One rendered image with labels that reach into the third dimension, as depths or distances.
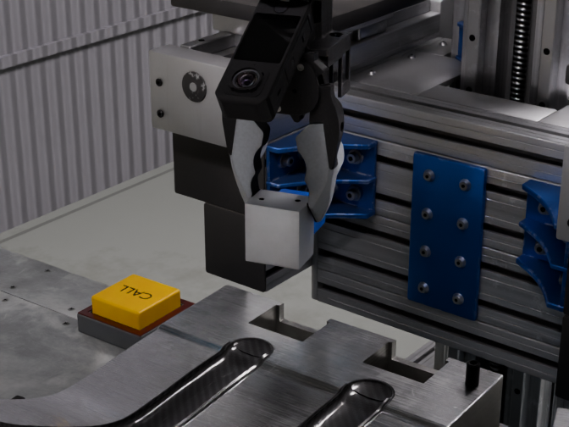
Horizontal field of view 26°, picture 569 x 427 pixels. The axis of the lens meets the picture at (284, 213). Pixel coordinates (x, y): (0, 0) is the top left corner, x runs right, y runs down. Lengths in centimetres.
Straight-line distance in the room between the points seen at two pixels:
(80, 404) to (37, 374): 21
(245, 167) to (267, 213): 5
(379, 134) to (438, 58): 19
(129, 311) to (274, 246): 17
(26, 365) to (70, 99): 238
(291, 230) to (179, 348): 15
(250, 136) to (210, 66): 28
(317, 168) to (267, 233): 7
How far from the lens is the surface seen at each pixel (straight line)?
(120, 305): 114
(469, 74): 141
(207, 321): 100
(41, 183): 347
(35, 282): 128
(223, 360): 95
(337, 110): 100
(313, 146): 102
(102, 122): 358
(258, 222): 104
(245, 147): 104
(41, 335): 118
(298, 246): 104
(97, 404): 91
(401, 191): 136
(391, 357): 97
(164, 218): 343
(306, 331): 101
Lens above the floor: 136
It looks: 23 degrees down
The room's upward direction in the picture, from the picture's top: straight up
